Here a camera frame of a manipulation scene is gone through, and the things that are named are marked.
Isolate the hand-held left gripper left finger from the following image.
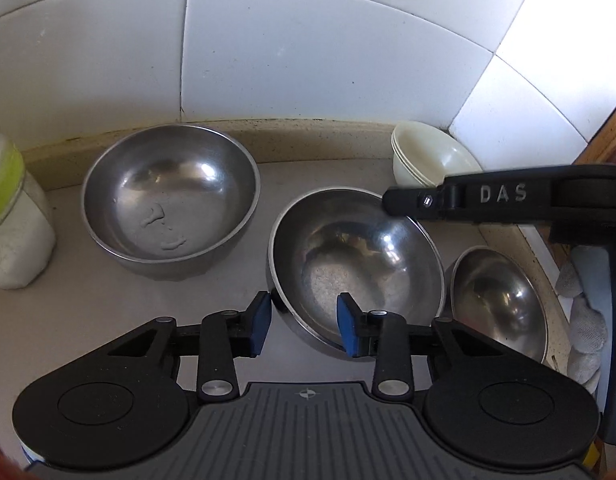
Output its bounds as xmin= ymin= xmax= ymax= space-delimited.
xmin=105 ymin=291 xmax=273 ymax=402

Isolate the cream plastic bowl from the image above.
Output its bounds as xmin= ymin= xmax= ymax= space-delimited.
xmin=393 ymin=155 xmax=429 ymax=188
xmin=392 ymin=120 xmax=485 ymax=187
xmin=392 ymin=140 xmax=441 ymax=187

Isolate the person's right hand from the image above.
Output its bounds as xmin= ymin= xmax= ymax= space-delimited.
xmin=555 ymin=255 xmax=610 ymax=397

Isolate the stainless steel bowl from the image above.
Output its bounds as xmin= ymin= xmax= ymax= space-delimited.
xmin=82 ymin=124 xmax=262 ymax=282
xmin=266 ymin=187 xmax=446 ymax=349
xmin=445 ymin=246 xmax=550 ymax=365

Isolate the wooden window frame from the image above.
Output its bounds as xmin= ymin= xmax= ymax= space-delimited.
xmin=573 ymin=105 xmax=616 ymax=166

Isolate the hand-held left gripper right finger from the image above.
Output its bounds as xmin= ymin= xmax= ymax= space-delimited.
xmin=337 ymin=291 xmax=509 ymax=402

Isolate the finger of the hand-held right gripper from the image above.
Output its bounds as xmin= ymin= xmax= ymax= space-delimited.
xmin=382 ymin=184 xmax=461 ymax=221

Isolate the glass jar green lid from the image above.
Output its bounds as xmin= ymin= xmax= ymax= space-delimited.
xmin=0 ymin=127 xmax=57 ymax=290

